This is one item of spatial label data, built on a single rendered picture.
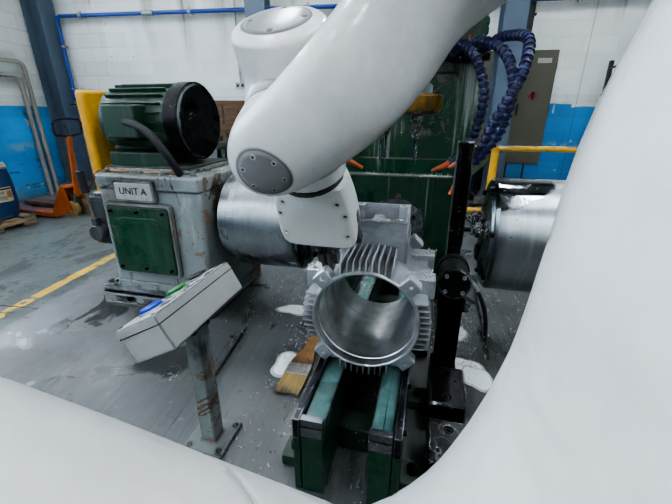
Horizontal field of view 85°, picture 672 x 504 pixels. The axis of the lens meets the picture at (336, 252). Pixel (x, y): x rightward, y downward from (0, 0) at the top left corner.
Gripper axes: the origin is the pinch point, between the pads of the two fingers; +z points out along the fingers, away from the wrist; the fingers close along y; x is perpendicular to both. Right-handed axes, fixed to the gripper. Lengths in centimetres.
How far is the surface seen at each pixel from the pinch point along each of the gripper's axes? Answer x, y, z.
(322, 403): -18.0, 1.7, 10.7
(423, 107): 39.6, 10.9, -0.9
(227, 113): 435, -296, 236
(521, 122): 486, 133, 279
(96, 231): 16, -68, 19
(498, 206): 25.7, 27.3, 12.3
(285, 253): 16.7, -17.6, 22.5
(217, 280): -6.6, -15.5, -0.1
